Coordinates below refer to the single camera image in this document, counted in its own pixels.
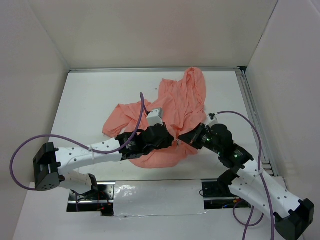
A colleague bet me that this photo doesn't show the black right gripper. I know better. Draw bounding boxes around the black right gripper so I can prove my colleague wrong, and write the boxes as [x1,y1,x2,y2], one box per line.
[178,122,222,155]

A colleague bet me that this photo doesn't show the pink zip jacket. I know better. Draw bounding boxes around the pink zip jacket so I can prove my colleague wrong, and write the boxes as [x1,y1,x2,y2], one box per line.
[102,67,207,169]

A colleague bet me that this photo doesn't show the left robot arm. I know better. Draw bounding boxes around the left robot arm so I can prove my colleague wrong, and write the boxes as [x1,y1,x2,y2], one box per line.
[33,124,174,200]

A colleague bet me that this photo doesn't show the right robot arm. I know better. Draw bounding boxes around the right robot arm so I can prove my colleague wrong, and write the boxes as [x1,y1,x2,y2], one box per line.
[179,123,315,240]

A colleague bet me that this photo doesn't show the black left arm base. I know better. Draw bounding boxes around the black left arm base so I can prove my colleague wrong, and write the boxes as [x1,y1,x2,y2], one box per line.
[66,181,116,217]

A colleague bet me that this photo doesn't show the glossy white tape sheet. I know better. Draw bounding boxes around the glossy white tape sheet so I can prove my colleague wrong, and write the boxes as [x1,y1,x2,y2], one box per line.
[113,180,206,217]

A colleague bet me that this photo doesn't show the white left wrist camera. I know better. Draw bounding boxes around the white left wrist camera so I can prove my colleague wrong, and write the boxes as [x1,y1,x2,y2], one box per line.
[146,107,164,126]

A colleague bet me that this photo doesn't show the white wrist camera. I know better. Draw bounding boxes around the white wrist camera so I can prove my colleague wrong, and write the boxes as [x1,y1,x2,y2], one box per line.
[206,113,219,128]
[146,107,164,126]

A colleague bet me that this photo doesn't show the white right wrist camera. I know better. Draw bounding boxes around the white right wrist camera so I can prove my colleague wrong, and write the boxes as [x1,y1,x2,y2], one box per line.
[206,113,219,128]

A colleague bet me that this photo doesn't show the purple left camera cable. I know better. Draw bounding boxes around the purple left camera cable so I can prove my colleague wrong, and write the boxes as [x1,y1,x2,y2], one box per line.
[9,92,152,213]

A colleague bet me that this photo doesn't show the purple camera cable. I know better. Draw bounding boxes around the purple camera cable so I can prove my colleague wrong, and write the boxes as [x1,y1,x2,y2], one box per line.
[216,110,276,240]
[9,92,152,213]

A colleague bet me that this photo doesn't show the aluminium frame rail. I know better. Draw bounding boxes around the aluminium frame rail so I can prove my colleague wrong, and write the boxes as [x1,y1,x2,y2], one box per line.
[68,66,280,177]

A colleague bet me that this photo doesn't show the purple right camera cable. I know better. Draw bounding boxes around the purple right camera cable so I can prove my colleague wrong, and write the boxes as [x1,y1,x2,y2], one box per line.
[216,110,276,240]

